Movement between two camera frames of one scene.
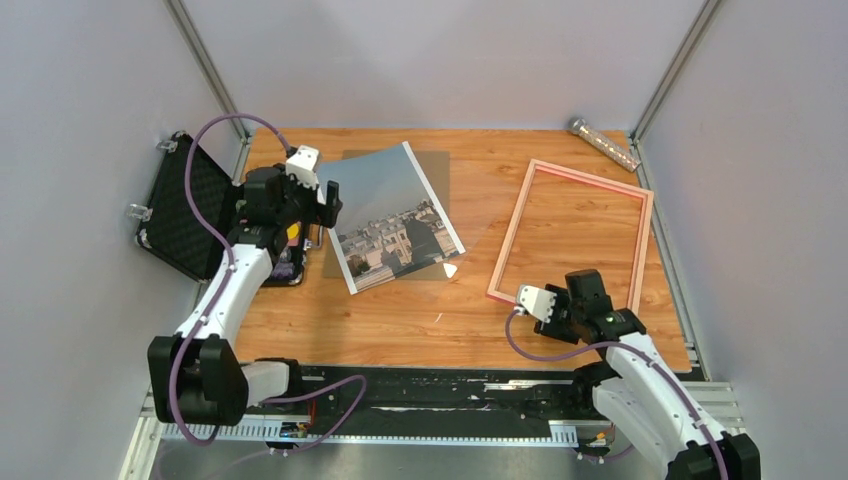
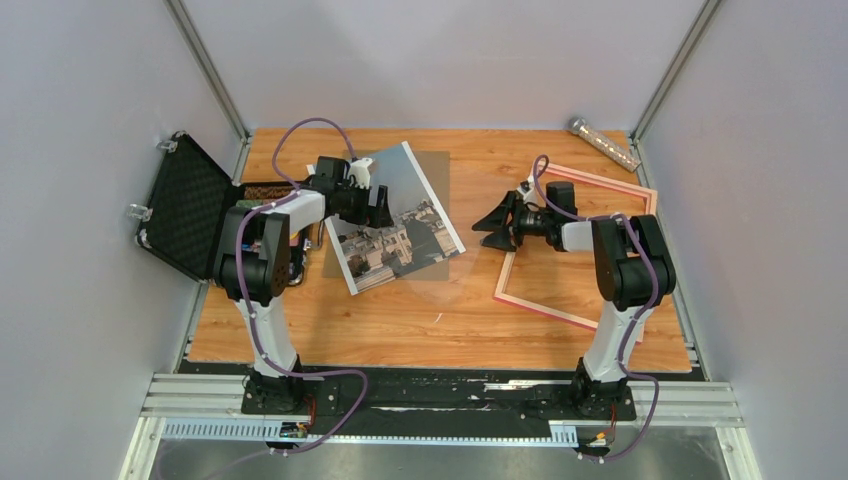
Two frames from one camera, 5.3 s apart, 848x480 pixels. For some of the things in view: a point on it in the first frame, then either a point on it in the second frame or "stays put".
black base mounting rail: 434,401 stays put
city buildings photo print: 392,222 stays put
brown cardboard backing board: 435,167 stays put
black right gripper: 551,329 -> 503,236
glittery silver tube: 578,126 stays put
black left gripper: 319,214 -> 379,217
